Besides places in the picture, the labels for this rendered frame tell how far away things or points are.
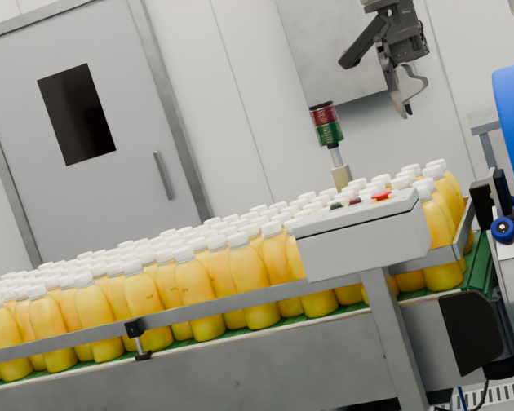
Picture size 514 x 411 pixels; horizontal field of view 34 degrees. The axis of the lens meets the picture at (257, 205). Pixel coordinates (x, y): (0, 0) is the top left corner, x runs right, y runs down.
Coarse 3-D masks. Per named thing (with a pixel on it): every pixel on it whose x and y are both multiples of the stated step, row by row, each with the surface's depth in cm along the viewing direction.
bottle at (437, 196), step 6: (432, 192) 155; (438, 192) 155; (432, 198) 154; (438, 198) 154; (444, 198) 155; (444, 204) 154; (444, 210) 154; (450, 216) 155; (450, 222) 155; (450, 228) 154; (462, 258) 156; (462, 264) 155; (462, 270) 155
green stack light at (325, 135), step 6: (318, 126) 204; (324, 126) 203; (330, 126) 203; (336, 126) 204; (318, 132) 205; (324, 132) 204; (330, 132) 203; (336, 132) 204; (342, 132) 205; (318, 138) 205; (324, 138) 204; (330, 138) 203; (336, 138) 204; (342, 138) 205; (324, 144) 204
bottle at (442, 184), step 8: (440, 176) 168; (440, 184) 167; (448, 184) 167; (440, 192) 166; (448, 192) 166; (456, 192) 168; (448, 200) 166; (456, 200) 167; (456, 208) 167; (456, 216) 167; (456, 224) 167; (464, 248) 168
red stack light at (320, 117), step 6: (324, 108) 203; (330, 108) 203; (312, 114) 204; (318, 114) 203; (324, 114) 203; (330, 114) 203; (336, 114) 205; (312, 120) 205; (318, 120) 203; (324, 120) 203; (330, 120) 203; (336, 120) 204
